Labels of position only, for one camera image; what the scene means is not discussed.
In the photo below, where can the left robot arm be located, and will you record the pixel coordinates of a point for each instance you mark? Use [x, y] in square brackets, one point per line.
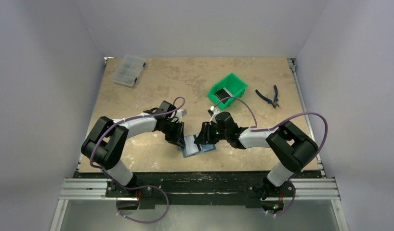
[105, 142]

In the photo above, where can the aluminium frame rail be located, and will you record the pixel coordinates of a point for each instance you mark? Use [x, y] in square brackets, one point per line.
[90, 185]

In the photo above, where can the single credit card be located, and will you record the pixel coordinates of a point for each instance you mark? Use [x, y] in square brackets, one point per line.
[190, 148]

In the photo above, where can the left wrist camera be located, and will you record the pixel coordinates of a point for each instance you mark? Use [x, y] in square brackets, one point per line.
[179, 114]

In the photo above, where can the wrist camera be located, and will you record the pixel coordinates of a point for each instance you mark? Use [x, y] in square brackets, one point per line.
[179, 114]
[213, 112]

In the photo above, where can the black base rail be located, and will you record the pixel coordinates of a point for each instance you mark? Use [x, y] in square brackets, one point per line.
[229, 188]

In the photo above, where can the stack of credit cards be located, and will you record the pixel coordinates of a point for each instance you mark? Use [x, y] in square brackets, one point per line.
[223, 94]

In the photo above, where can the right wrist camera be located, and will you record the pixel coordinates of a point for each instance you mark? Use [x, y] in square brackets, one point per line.
[213, 112]

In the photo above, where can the blue card holder wallet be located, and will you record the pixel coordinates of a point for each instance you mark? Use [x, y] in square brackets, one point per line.
[205, 147]

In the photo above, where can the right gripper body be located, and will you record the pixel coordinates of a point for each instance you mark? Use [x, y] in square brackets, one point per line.
[206, 134]

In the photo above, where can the clear plastic organizer box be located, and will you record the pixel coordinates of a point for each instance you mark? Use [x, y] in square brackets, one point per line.
[129, 71]

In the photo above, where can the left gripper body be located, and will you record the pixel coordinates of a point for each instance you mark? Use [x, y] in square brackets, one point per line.
[171, 130]

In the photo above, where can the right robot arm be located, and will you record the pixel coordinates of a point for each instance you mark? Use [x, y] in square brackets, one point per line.
[293, 148]

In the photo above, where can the green plastic bin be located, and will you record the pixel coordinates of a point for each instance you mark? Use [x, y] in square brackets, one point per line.
[231, 85]

